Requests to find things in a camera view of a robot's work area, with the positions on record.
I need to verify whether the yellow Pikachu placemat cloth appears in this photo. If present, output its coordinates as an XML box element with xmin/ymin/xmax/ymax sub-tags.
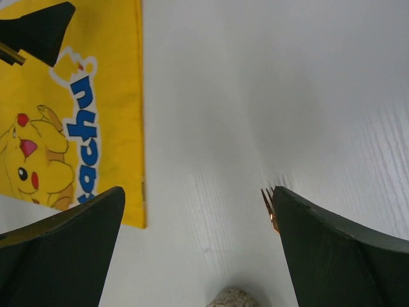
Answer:
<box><xmin>1</xmin><ymin>1</ymin><xmax>146</xmax><ymax>228</ymax></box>

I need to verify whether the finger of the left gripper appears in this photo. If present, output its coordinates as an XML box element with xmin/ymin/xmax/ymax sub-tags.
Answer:
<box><xmin>1</xmin><ymin>1</ymin><xmax>76</xmax><ymax>67</ymax></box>

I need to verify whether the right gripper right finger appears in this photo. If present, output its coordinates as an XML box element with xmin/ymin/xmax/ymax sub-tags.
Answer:
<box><xmin>272</xmin><ymin>186</ymin><xmax>408</xmax><ymax>306</ymax></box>

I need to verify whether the copper fork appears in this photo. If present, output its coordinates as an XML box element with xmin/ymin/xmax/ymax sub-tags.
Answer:
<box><xmin>261</xmin><ymin>187</ymin><xmax>280</xmax><ymax>234</ymax></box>

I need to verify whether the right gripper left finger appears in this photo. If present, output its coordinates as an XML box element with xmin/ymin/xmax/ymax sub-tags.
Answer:
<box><xmin>1</xmin><ymin>187</ymin><xmax>125</xmax><ymax>306</ymax></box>

